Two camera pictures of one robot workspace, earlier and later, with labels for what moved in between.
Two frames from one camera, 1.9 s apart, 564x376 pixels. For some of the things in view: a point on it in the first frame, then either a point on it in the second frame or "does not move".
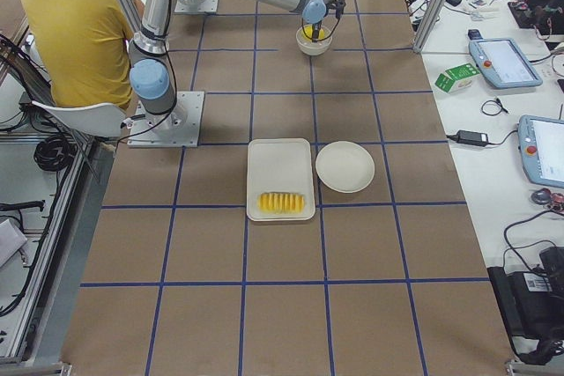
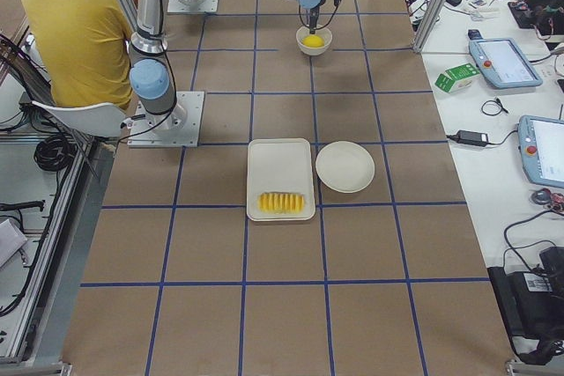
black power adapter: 476,138 does not move
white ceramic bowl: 310,47 does not move
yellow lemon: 308,29 → 313,40
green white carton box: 456,77 does not move
